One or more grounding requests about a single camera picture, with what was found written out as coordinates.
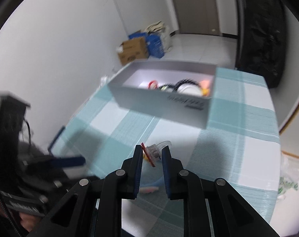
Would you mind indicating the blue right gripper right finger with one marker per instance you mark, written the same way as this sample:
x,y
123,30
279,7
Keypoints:
x,y
166,163

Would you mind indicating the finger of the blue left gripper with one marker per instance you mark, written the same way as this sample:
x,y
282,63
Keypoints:
x,y
68,162
52,143

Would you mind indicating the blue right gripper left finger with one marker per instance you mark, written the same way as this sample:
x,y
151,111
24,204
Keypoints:
x,y
138,157

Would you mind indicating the clear keychain with red tag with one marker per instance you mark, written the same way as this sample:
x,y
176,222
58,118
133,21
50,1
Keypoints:
x,y
153,153

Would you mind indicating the red round badge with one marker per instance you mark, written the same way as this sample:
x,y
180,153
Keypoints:
x,y
152,85

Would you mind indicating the pink pig figurine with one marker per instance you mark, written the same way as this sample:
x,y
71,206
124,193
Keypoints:
x,y
205,87

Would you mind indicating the person left hand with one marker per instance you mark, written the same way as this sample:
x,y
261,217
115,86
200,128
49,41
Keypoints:
x,y
29,221

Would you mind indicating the light blue round dish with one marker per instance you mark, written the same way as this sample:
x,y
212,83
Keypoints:
x,y
151,178

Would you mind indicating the grey cardboard phone box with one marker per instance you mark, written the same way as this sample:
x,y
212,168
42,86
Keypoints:
x,y
129,89

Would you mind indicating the teal plaid tablecloth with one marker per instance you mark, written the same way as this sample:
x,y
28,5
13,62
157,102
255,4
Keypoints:
x,y
240,144

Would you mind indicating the white round object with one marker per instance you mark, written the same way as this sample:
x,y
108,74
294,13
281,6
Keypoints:
x,y
188,89

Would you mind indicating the brown cardboard box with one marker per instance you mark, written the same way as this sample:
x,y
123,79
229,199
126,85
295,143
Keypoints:
x,y
132,49

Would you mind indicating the blue paper bag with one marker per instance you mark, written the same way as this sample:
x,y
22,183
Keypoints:
x,y
153,43

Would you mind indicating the white plastic bag green print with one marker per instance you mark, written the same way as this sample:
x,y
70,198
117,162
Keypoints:
x,y
289,178

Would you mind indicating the black coat rack stand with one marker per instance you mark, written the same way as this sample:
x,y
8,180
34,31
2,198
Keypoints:
x,y
240,9

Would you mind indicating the grey brown door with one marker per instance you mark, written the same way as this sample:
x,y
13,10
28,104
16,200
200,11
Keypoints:
x,y
197,17

